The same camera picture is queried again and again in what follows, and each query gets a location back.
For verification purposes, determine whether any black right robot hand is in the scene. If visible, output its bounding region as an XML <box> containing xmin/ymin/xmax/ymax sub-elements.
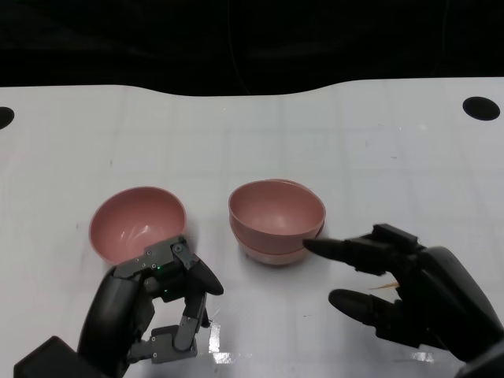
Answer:
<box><xmin>302</xmin><ymin>223</ymin><xmax>504</xmax><ymax>364</ymax></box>

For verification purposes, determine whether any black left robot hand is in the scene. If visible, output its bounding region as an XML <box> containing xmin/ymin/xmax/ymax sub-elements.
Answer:
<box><xmin>77</xmin><ymin>235</ymin><xmax>224</xmax><ymax>378</ymax></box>

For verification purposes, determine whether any pink bowl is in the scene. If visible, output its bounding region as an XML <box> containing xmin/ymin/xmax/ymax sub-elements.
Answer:
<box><xmin>88</xmin><ymin>186</ymin><xmax>187</xmax><ymax>265</ymax></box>
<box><xmin>228</xmin><ymin>180</ymin><xmax>327</xmax><ymax>246</ymax></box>
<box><xmin>230</xmin><ymin>220</ymin><xmax>326</xmax><ymax>269</ymax></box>

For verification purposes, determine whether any black round table grommet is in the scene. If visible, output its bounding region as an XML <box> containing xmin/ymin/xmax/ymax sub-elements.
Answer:
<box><xmin>0</xmin><ymin>106</ymin><xmax>16</xmax><ymax>130</ymax></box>
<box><xmin>461</xmin><ymin>95</ymin><xmax>501</xmax><ymax>121</ymax></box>

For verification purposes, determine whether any black backdrop cloth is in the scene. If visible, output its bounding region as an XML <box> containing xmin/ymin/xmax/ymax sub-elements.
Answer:
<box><xmin>0</xmin><ymin>0</ymin><xmax>504</xmax><ymax>98</ymax></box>

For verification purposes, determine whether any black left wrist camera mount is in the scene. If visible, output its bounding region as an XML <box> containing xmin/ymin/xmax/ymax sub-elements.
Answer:
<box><xmin>13</xmin><ymin>335</ymin><xmax>94</xmax><ymax>378</ymax></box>

